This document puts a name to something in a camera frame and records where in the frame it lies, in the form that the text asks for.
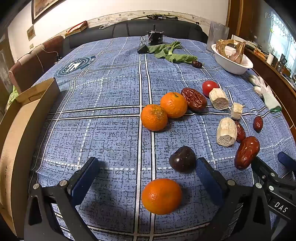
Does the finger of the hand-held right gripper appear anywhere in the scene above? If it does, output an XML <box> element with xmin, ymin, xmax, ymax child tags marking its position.
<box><xmin>277</xmin><ymin>151</ymin><xmax>296</xmax><ymax>173</ymax></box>
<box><xmin>251</xmin><ymin>157</ymin><xmax>281</xmax><ymax>186</ymax></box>

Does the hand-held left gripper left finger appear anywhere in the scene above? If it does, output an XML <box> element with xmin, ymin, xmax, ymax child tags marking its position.
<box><xmin>24</xmin><ymin>157</ymin><xmax>101</xmax><ymax>241</ymax></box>

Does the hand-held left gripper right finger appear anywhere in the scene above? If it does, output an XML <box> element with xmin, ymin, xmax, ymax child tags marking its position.
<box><xmin>196</xmin><ymin>157</ymin><xmax>272</xmax><ymax>241</ymax></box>

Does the large red date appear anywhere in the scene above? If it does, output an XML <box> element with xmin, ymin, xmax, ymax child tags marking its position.
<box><xmin>181</xmin><ymin>87</ymin><xmax>208</xmax><ymax>113</ymax></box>
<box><xmin>234</xmin><ymin>136</ymin><xmax>260</xmax><ymax>170</ymax></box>

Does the dark purple plum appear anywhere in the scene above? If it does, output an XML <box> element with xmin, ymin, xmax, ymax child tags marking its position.
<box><xmin>169</xmin><ymin>146</ymin><xmax>197</xmax><ymax>173</ymax></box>

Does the smooth orange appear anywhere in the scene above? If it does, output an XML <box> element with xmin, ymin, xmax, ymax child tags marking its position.
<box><xmin>142</xmin><ymin>178</ymin><xmax>183</xmax><ymax>215</ymax></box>

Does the cardboard box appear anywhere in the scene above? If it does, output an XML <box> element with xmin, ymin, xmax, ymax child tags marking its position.
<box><xmin>0</xmin><ymin>77</ymin><xmax>61</xmax><ymax>237</ymax></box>

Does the speckled orange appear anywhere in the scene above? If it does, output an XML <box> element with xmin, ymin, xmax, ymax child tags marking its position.
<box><xmin>140</xmin><ymin>104</ymin><xmax>168</xmax><ymax>132</ymax></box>

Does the orange with stem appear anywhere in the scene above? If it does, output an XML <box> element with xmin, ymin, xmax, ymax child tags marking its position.
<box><xmin>160</xmin><ymin>92</ymin><xmax>188</xmax><ymax>119</ymax></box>

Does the blue checked tablecloth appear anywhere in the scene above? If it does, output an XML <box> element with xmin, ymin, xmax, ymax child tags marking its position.
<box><xmin>30</xmin><ymin>36</ymin><xmax>294</xmax><ymax>241</ymax></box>

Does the white work glove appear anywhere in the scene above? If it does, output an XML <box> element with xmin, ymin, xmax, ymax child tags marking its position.
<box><xmin>248</xmin><ymin>75</ymin><xmax>282</xmax><ymax>113</ymax></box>

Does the wooden cabinet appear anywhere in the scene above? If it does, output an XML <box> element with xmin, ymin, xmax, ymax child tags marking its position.
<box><xmin>244</xmin><ymin>45</ymin><xmax>296</xmax><ymax>130</ymax></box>

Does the red tomato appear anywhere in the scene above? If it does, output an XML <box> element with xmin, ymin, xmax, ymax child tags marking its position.
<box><xmin>202</xmin><ymin>80</ymin><xmax>220</xmax><ymax>97</ymax></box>

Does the white bowl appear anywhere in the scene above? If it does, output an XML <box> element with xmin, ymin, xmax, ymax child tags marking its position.
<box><xmin>211</xmin><ymin>44</ymin><xmax>253</xmax><ymax>75</ymax></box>

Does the green cloth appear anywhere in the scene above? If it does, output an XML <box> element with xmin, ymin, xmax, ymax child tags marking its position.
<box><xmin>6</xmin><ymin>86</ymin><xmax>19</xmax><ymax>110</ymax></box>

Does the brown paper bag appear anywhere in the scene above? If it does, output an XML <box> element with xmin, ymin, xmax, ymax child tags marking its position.
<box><xmin>216</xmin><ymin>39</ymin><xmax>247</xmax><ymax>64</ymax></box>

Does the brown armchair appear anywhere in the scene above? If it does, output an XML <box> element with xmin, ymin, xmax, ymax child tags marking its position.
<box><xmin>9</xmin><ymin>35</ymin><xmax>65</xmax><ymax>93</ymax></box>

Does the green cloth strip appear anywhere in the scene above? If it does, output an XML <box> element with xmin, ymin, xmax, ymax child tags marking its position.
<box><xmin>147</xmin><ymin>41</ymin><xmax>199</xmax><ymax>63</ymax></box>

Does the window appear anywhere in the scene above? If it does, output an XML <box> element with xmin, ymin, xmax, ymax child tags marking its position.
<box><xmin>266</xmin><ymin>9</ymin><xmax>296</xmax><ymax>77</ymax></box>

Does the grey translucent container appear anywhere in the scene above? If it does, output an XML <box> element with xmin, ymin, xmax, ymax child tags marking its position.
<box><xmin>206</xmin><ymin>21</ymin><xmax>230</xmax><ymax>45</ymax></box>

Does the flat red box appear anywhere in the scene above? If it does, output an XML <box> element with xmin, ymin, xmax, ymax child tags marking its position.
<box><xmin>64</xmin><ymin>20</ymin><xmax>88</xmax><ymax>37</ymax></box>

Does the black leather sofa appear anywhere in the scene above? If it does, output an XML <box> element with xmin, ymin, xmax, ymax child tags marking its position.
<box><xmin>62</xmin><ymin>19</ymin><xmax>208</xmax><ymax>50</ymax></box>

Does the clear plastic bag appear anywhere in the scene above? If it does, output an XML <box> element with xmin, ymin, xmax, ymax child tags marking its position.
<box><xmin>99</xmin><ymin>16</ymin><xmax>130</xmax><ymax>29</ymax></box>

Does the white string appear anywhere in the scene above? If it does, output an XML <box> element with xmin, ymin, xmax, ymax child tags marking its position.
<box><xmin>28</xmin><ymin>44</ymin><xmax>59</xmax><ymax>64</ymax></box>

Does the black device with wires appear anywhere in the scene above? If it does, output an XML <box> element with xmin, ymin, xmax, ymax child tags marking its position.
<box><xmin>141</xmin><ymin>24</ymin><xmax>164</xmax><ymax>45</ymax></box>

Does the wooden door frame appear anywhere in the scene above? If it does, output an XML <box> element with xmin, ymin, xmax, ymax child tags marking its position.
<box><xmin>226</xmin><ymin>0</ymin><xmax>266</xmax><ymax>39</ymax></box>

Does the small wall plaque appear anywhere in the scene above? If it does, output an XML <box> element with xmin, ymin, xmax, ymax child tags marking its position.
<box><xmin>26</xmin><ymin>25</ymin><xmax>36</xmax><ymax>41</ymax></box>

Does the framed wall picture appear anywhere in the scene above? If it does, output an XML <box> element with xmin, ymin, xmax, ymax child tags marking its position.
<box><xmin>31</xmin><ymin>0</ymin><xmax>67</xmax><ymax>24</ymax></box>

